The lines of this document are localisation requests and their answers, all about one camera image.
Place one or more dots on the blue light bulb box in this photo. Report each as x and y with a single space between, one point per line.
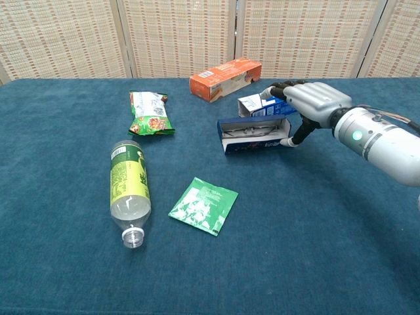
254 103

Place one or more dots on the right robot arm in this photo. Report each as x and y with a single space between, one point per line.
387 144

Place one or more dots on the blue felt table cover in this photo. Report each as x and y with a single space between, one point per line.
49 164

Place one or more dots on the green square sachet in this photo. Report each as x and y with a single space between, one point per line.
203 205

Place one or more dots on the green snack bag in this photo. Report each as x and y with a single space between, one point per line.
149 115

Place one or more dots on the orange cardboard box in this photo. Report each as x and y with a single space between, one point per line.
223 75

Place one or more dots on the woven bamboo screen panel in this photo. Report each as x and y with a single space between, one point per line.
180 33
3 75
59 36
308 33
400 42

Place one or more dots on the blue cardboard box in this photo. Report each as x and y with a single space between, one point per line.
252 146

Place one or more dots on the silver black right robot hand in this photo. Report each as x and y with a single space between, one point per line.
315 98

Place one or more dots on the plastic bottle yellow-green label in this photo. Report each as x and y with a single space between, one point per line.
129 177

